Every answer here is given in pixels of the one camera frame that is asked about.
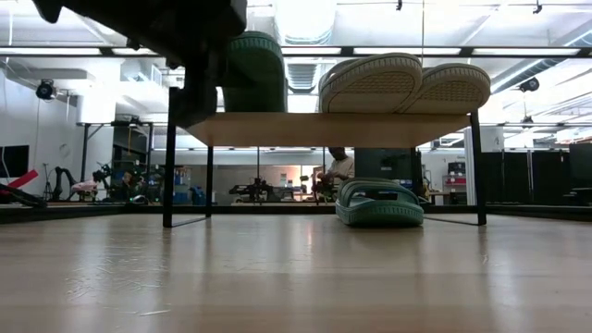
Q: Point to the grey foam slide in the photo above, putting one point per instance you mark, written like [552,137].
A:
[453,90]
[370,85]

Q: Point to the green foam slide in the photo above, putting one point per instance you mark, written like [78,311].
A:
[379,213]
[256,69]

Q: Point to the person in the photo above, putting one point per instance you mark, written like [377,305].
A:
[342,166]

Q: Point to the blue storage bin rack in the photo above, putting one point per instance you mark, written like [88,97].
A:
[182,187]

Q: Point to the black wall monitor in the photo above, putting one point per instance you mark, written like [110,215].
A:
[16,159]

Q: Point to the black round ceiling spotlight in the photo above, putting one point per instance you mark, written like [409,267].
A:
[45,90]
[529,84]

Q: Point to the wooden shelf black metal legs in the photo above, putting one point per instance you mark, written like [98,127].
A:
[324,130]

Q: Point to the black partition panel wall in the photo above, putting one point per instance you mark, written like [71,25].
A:
[518,176]

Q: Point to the red padded bar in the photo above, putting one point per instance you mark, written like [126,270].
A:
[25,179]

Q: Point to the black background robot station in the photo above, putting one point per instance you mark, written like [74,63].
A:
[250,190]

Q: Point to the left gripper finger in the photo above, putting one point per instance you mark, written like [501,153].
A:
[194,97]

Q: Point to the silver ventilation duct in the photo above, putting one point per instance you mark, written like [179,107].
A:
[305,23]

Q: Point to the red storage bin rack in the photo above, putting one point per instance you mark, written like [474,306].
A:
[455,180]

